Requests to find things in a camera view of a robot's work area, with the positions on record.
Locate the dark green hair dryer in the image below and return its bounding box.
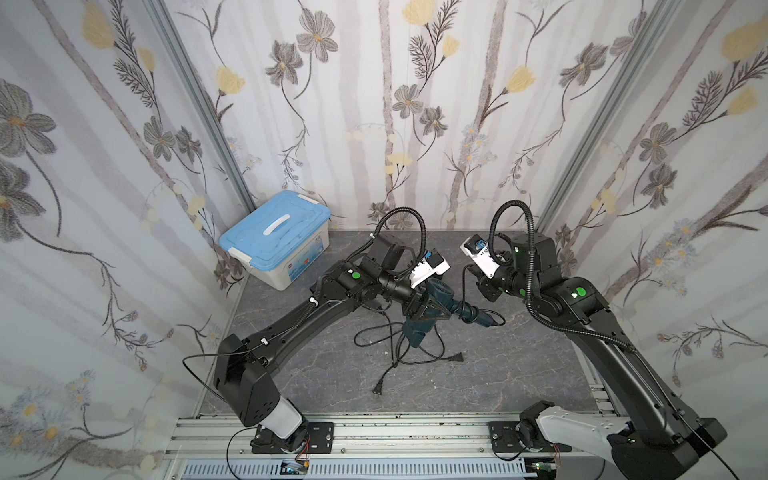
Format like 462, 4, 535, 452
403, 279, 497, 348

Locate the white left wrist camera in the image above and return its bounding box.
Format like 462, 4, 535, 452
409, 250, 450, 289

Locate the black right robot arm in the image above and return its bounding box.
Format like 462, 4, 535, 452
461, 200, 727, 479

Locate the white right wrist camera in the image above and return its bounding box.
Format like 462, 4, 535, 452
460, 234, 500, 279

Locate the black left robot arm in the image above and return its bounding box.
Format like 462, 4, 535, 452
213, 207, 427, 427

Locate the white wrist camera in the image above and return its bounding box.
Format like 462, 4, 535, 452
409, 250, 450, 289
460, 234, 500, 279

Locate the blue lid storage box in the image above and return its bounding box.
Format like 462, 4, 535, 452
219, 191, 331, 291

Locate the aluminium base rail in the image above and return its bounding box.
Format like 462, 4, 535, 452
155, 413, 622, 479

